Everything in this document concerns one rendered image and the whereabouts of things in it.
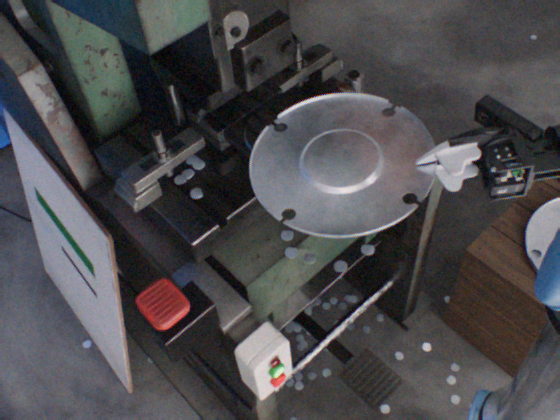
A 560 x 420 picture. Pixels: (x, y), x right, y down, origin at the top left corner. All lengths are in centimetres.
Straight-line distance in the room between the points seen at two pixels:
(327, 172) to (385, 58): 149
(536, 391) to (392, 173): 37
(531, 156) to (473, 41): 158
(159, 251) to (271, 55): 41
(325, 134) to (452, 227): 96
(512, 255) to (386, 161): 56
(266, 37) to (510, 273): 78
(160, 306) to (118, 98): 45
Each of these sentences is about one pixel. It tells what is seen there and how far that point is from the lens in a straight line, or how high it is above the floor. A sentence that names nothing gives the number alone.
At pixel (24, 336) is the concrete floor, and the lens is 188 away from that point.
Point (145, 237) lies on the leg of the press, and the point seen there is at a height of 62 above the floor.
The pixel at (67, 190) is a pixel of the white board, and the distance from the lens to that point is 132.
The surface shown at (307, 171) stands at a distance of 96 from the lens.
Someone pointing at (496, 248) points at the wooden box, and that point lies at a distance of 146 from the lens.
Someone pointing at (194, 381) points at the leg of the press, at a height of 3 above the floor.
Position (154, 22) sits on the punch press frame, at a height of 110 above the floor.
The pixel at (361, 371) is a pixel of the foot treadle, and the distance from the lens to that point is 148.
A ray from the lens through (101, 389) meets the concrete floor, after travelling 173.
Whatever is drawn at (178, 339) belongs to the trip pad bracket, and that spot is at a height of 69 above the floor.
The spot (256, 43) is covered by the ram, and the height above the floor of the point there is 97.
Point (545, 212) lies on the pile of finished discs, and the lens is 153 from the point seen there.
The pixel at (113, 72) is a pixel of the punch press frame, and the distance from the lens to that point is 116.
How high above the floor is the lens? 152
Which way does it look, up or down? 52 degrees down
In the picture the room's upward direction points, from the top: 6 degrees counter-clockwise
